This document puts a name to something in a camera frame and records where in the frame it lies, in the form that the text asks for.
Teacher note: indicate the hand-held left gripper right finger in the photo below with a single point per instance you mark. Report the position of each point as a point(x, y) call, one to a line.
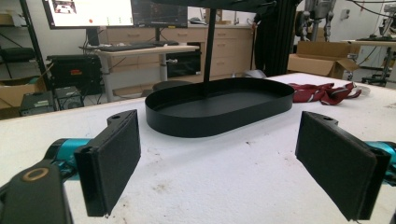
point(336, 161)

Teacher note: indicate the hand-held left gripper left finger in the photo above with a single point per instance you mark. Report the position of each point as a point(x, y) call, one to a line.
point(112, 161)

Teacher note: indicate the dark red striped cloth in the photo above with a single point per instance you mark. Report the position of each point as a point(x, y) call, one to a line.
point(323, 92)

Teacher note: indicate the black box with fan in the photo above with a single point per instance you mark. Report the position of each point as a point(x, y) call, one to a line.
point(69, 98)

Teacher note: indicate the dark grey computer unit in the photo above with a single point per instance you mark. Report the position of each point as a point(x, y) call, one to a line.
point(37, 103)

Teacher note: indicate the black equipment case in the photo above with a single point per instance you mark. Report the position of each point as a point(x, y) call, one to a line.
point(74, 73)

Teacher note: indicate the black round stool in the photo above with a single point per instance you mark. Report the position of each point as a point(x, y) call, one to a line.
point(171, 84)

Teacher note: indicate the open cardboard box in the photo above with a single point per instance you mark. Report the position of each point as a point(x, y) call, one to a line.
point(320, 57)

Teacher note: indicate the black keyboard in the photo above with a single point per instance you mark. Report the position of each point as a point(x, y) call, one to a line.
point(126, 47)

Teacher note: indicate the light wooden standing desk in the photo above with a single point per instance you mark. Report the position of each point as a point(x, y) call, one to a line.
point(149, 50)

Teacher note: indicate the cardboard box with dark contents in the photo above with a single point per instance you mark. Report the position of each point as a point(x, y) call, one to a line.
point(15, 93)

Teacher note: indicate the black tiered oval tray stand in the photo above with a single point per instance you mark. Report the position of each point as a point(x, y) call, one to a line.
point(218, 107)

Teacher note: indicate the black box under desk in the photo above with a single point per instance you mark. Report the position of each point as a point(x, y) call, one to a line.
point(183, 64)

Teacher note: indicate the side table with black legs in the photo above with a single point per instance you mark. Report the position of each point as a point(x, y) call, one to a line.
point(378, 45)

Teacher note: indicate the black curtain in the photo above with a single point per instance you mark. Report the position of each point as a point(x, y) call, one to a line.
point(274, 40)

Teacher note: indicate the black metal shelf rack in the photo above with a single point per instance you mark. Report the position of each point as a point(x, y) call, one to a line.
point(34, 46)

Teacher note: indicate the black bag on shelf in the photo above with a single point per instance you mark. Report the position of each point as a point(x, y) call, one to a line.
point(17, 54)

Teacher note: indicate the grey robot on stand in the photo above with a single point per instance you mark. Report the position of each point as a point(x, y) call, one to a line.
point(317, 15)

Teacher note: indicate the computer monitor with white screen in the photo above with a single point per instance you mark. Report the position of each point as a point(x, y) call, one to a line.
point(93, 12)

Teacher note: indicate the light wooden drawer cabinets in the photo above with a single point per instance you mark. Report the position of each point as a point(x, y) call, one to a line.
point(230, 53)

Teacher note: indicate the computer monitor with dark screen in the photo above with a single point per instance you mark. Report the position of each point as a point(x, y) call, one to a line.
point(158, 14)

